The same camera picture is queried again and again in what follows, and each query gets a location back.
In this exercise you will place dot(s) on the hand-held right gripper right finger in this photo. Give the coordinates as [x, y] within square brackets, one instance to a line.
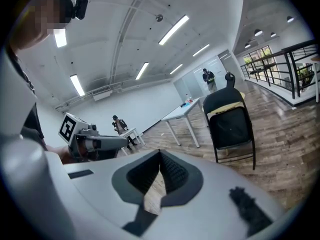
[178, 176]

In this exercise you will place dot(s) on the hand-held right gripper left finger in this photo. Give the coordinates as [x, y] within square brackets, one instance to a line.
[136, 177]

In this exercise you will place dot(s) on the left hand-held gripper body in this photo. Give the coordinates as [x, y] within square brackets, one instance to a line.
[105, 142]

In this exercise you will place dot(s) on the black folding chair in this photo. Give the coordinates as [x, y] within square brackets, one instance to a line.
[230, 129]

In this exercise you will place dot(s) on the small white table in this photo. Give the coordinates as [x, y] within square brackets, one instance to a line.
[131, 132]

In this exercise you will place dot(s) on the white air conditioner unit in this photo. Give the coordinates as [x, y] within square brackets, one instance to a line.
[102, 94]

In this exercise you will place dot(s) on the ceiling tube light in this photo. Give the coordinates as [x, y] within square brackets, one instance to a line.
[200, 50]
[173, 29]
[77, 85]
[142, 70]
[176, 69]

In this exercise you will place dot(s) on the long white table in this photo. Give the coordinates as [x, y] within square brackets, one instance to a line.
[182, 111]

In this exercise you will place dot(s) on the small red and blue items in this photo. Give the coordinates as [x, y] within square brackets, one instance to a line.
[187, 102]

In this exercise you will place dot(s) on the person's torso in white shirt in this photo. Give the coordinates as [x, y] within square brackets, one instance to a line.
[15, 96]

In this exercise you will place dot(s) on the round grey ceiling fixture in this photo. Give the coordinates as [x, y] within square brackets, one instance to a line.
[159, 17]

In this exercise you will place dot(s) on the large window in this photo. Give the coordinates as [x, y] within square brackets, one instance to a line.
[257, 57]

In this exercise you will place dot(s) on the person's head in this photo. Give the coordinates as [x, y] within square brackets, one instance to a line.
[37, 16]

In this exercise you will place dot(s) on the black pendant lamp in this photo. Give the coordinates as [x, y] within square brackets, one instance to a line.
[273, 34]
[258, 32]
[247, 45]
[290, 19]

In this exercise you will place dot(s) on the black metal railing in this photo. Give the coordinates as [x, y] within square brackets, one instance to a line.
[290, 71]

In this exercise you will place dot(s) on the black head-worn camera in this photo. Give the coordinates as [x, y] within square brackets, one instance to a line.
[80, 7]

